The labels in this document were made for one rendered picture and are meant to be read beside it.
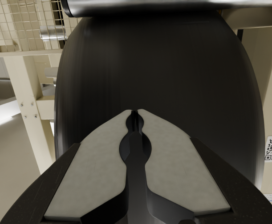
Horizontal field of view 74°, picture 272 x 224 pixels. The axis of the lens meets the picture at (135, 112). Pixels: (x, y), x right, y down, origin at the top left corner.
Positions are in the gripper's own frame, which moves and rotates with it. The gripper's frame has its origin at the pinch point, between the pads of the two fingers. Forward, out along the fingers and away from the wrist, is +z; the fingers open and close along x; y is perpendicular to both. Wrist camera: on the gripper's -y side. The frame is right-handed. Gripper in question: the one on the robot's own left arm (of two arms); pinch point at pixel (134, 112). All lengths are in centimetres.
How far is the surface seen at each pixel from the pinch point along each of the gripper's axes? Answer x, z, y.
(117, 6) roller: -1.9, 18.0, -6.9
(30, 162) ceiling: -269, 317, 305
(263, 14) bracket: 25.0, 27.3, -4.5
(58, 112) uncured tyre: -10.4, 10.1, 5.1
